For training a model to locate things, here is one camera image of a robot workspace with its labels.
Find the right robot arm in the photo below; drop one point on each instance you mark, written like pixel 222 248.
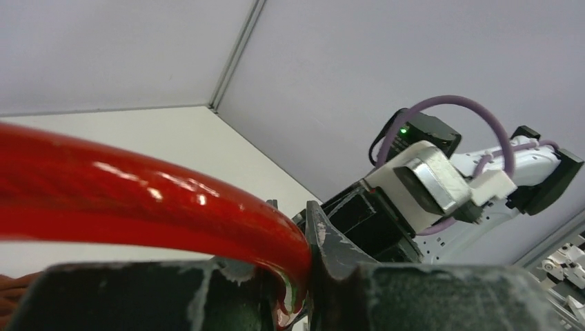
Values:
pixel 540 170

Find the brown cloth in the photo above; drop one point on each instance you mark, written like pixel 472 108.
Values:
pixel 12 290

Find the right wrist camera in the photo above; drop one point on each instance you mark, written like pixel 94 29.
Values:
pixel 424 186

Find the aluminium frame right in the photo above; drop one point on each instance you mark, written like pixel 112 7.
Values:
pixel 557 264

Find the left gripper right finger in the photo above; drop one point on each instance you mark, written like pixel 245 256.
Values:
pixel 349 290

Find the red cable lock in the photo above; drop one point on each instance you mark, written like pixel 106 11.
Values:
pixel 60 188

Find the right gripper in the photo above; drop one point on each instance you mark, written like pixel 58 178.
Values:
pixel 360 224

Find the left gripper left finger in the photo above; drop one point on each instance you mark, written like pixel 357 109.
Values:
pixel 217 294

